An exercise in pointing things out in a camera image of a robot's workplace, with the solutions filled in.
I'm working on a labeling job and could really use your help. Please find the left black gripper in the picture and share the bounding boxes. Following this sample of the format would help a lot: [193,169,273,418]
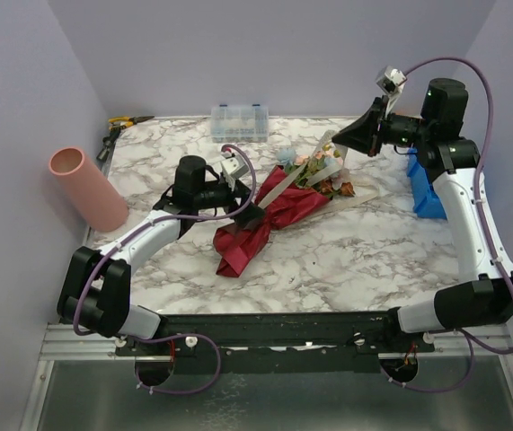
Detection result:
[194,175,265,224]

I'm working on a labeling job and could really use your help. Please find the beige printed ribbon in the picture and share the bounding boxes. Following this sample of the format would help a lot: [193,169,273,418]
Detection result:
[259,130,380,214]

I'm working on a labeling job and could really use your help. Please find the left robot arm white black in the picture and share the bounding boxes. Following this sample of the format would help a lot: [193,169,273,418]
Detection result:
[57,145,264,355]

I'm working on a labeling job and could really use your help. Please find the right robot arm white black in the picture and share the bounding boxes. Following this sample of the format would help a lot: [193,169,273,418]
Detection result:
[332,78,513,352]

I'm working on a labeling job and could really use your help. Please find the pink cylindrical vase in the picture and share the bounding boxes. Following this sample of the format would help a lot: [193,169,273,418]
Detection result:
[49,146,128,232]

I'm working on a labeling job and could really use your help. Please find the blue plastic bin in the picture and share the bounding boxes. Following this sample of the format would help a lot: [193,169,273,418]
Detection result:
[406,148,447,220]

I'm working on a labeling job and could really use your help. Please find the clear plastic organizer box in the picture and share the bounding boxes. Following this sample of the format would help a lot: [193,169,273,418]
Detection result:
[210,104,269,143]

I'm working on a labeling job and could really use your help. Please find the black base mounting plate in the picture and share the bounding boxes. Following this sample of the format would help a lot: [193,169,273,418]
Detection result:
[57,309,491,376]

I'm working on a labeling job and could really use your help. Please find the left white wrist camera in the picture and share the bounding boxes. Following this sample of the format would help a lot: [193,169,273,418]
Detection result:
[220,154,249,182]

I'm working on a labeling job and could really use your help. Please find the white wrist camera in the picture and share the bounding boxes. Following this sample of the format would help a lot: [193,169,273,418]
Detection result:
[376,66,406,96]
[220,154,249,182]

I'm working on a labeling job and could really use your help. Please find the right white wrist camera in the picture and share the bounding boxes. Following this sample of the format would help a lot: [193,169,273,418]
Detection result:
[376,66,406,96]

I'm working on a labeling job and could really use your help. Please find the yellow handled pliers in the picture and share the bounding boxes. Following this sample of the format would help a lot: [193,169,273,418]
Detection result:
[108,116,155,130]

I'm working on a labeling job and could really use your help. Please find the aluminium extrusion rail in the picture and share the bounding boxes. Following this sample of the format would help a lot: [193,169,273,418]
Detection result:
[40,324,512,361]

